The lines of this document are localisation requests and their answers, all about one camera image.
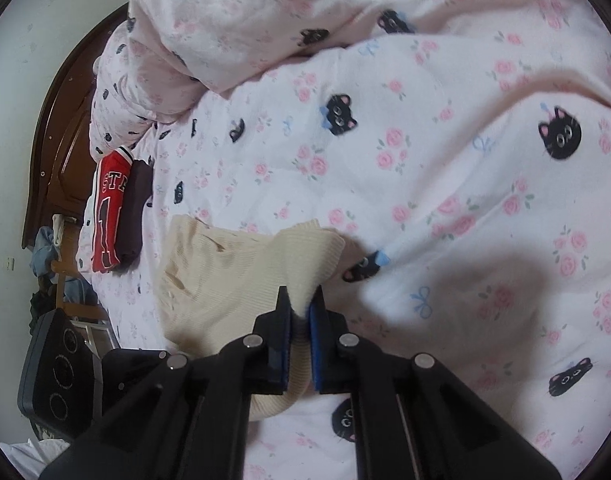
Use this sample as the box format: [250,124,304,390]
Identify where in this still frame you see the pink cat print duvet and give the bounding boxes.
[89,0,611,159]

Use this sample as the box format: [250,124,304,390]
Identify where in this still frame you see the wooden chair with clothes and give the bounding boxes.
[30,214,109,324]

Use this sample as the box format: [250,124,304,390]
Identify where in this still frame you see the brown wooden headboard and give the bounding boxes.
[21,6,127,249]

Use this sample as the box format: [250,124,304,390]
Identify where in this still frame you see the dark folded garment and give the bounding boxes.
[114,159,153,270]

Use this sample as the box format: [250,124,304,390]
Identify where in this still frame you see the black suitcase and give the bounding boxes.
[17,309,98,441]

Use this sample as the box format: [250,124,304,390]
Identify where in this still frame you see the red number jersey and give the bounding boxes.
[92,146,134,273]

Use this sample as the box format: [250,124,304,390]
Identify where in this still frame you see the cream ribbed knit sweater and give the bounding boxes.
[153,216,345,420]

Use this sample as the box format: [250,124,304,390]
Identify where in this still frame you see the pink cat print bedsheet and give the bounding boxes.
[78,23,611,479]

